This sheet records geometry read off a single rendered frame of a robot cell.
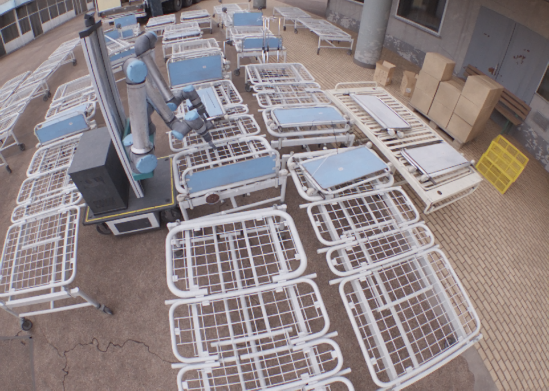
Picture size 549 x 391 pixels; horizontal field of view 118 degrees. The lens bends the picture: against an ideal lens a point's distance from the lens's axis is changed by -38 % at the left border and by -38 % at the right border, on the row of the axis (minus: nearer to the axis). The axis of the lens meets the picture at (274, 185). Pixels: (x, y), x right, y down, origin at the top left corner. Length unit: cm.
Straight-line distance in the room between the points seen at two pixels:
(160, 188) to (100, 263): 92
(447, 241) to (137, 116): 291
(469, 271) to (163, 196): 299
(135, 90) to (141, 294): 156
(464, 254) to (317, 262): 160
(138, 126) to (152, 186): 94
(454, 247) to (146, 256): 298
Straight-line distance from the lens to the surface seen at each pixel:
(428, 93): 463
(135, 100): 160
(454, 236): 308
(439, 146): 290
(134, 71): 153
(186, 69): 364
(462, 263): 295
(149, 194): 244
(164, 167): 265
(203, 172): 192
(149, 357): 217
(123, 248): 261
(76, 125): 344
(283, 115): 276
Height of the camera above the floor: 200
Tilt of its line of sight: 46 degrees down
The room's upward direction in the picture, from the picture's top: 4 degrees clockwise
